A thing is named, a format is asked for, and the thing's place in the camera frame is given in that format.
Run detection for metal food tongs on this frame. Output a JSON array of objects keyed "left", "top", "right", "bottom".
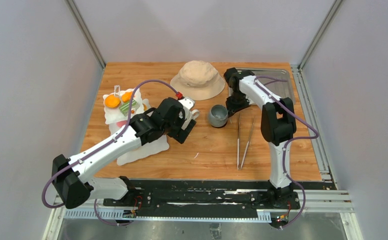
[{"left": 236, "top": 113, "right": 255, "bottom": 171}]

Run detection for orange macaron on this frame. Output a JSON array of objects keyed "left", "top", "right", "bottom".
[{"left": 103, "top": 94, "right": 121, "bottom": 109}]

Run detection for orange star cookie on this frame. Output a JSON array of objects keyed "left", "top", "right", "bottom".
[{"left": 121, "top": 91, "right": 133, "bottom": 103}]

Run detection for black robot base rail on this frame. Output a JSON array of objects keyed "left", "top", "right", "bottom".
[{"left": 54, "top": 178, "right": 354, "bottom": 229}]

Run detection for white tiered dessert stand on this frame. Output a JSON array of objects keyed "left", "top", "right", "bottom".
[{"left": 102, "top": 85, "right": 170, "bottom": 166}]

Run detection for green macaron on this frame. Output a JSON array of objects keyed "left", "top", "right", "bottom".
[{"left": 118, "top": 99, "right": 139, "bottom": 116}]

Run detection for beige bucket hat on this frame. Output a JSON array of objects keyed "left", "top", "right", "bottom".
[{"left": 170, "top": 60, "right": 226, "bottom": 101}]

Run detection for white ceramic mug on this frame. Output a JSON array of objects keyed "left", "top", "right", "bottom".
[{"left": 184, "top": 109, "right": 200, "bottom": 124}]

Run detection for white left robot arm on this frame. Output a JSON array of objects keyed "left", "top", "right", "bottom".
[{"left": 51, "top": 97, "right": 196, "bottom": 209}]

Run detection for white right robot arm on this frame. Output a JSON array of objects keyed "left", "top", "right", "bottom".
[{"left": 223, "top": 67, "right": 297, "bottom": 209}]

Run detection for metal serving tray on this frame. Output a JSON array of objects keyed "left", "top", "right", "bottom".
[{"left": 236, "top": 67, "right": 296, "bottom": 104}]

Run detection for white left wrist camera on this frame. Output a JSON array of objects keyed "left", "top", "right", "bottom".
[{"left": 175, "top": 91, "right": 195, "bottom": 113}]

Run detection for grey ceramic mug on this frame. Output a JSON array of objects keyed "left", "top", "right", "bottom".
[{"left": 208, "top": 104, "right": 229, "bottom": 128}]

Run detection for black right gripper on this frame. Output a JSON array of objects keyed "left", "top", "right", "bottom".
[{"left": 226, "top": 90, "right": 252, "bottom": 117}]

